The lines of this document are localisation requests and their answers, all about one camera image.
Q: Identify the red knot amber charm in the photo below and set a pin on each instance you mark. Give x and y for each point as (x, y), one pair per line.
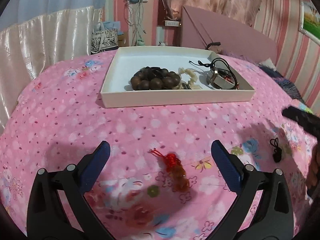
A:
(174, 169)

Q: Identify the black white tote bag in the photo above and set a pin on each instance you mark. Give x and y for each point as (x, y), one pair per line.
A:
(104, 40)

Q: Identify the pink headboard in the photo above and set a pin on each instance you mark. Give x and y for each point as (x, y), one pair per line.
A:
(199, 28)

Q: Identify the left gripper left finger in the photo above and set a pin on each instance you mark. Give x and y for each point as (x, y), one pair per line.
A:
(46, 217)

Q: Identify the pink floral bed sheet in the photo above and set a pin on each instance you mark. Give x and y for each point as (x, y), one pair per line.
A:
(59, 118)

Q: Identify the cream organza scrunchie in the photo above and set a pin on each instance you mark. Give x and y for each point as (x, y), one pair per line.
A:
(191, 83)

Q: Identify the brown bag on bed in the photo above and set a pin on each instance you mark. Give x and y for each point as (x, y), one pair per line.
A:
(214, 46)

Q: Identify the white satin curtain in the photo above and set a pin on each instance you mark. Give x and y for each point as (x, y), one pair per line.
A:
(27, 49)

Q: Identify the white shallow tray box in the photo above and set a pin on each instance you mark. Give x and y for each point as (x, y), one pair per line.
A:
(148, 76)

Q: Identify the white power strip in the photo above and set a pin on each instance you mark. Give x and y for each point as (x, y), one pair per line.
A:
(171, 23)

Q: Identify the framed picture on wall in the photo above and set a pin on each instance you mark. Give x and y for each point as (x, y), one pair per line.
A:
(309, 21)

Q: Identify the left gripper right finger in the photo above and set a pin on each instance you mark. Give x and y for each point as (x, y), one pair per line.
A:
(273, 218)

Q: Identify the purple quilted blanket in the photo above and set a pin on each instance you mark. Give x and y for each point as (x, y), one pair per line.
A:
(286, 85)

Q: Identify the person right hand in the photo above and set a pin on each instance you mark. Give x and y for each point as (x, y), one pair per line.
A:
(312, 178)

